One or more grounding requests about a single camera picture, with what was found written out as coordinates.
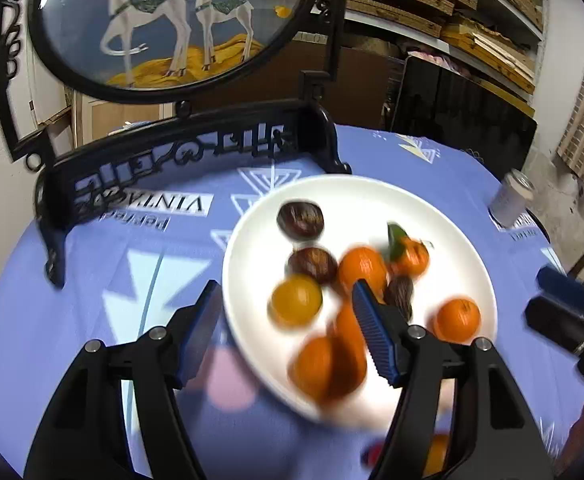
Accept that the yellow orange cherry tomato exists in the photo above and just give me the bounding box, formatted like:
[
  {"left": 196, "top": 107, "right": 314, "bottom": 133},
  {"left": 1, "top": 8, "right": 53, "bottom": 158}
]
[{"left": 269, "top": 275, "right": 324, "bottom": 328}]

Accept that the grey drink can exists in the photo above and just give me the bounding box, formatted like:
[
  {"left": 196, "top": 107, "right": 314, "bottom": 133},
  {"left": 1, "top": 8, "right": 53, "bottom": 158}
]
[{"left": 488, "top": 170, "right": 537, "bottom": 227}]

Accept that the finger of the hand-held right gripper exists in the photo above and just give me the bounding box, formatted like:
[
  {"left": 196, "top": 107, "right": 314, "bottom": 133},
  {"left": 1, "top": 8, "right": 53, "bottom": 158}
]
[
  {"left": 537, "top": 266, "right": 584, "bottom": 313},
  {"left": 524, "top": 296, "right": 584, "bottom": 358}
]

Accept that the red cherry tomato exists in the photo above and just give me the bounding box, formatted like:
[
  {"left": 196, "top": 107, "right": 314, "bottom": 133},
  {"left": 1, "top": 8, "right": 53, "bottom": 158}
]
[{"left": 362, "top": 442, "right": 386, "bottom": 467}]

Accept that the brown board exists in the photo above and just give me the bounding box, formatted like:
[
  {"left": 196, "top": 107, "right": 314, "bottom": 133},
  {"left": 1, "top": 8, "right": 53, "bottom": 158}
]
[{"left": 192, "top": 35, "right": 403, "bottom": 117}]

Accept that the white round plate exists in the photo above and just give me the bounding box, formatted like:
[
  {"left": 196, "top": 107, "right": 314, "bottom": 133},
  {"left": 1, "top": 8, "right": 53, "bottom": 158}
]
[{"left": 222, "top": 175, "right": 498, "bottom": 423}]

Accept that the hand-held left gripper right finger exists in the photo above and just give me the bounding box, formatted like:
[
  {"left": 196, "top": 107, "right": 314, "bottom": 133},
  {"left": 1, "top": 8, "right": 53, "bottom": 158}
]
[{"left": 352, "top": 280, "right": 555, "bottom": 480}]

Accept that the white metal shelf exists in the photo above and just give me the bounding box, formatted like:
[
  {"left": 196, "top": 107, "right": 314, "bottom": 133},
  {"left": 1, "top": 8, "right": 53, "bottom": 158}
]
[{"left": 347, "top": 0, "right": 548, "bottom": 111}]

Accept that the mandarin with green leaf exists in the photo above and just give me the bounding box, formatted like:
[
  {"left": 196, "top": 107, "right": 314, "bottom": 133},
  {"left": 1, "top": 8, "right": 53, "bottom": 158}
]
[{"left": 387, "top": 222, "right": 431, "bottom": 279}]

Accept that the small mandarin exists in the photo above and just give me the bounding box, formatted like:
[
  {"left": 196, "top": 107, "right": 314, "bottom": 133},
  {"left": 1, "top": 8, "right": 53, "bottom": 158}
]
[
  {"left": 422, "top": 432, "right": 451, "bottom": 479},
  {"left": 329, "top": 302, "right": 368, "bottom": 342}
]

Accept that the large mandarin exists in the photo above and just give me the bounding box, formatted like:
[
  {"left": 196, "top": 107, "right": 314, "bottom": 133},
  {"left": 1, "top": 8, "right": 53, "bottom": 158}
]
[
  {"left": 337, "top": 246, "right": 389, "bottom": 297},
  {"left": 432, "top": 297, "right": 482, "bottom": 344},
  {"left": 289, "top": 335, "right": 369, "bottom": 404}
]

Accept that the black flat panel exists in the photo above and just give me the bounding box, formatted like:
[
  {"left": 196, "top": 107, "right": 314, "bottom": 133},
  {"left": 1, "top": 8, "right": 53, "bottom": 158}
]
[{"left": 389, "top": 56, "right": 538, "bottom": 181}]

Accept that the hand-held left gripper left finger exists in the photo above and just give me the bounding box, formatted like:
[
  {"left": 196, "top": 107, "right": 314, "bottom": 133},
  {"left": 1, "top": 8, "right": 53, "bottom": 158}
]
[{"left": 22, "top": 280, "right": 223, "bottom": 480}]

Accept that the pink patterned cloth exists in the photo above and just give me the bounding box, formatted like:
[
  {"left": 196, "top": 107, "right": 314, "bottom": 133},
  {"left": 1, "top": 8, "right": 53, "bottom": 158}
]
[{"left": 404, "top": 47, "right": 468, "bottom": 74}]

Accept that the round deer painting table screen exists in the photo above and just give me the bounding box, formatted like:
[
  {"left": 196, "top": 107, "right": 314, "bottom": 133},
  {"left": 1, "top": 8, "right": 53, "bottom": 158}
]
[{"left": 0, "top": 0, "right": 353, "bottom": 289}]

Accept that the dark brown water chestnut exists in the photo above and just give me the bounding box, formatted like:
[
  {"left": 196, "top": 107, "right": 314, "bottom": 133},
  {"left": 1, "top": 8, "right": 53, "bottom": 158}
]
[
  {"left": 277, "top": 201, "right": 324, "bottom": 239},
  {"left": 384, "top": 276, "right": 416, "bottom": 322},
  {"left": 288, "top": 247, "right": 338, "bottom": 284}
]

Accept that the stack of woven flat boxes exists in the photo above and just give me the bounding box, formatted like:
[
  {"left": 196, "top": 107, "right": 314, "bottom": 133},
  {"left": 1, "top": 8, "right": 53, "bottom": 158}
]
[{"left": 347, "top": 0, "right": 545, "bottom": 104}]

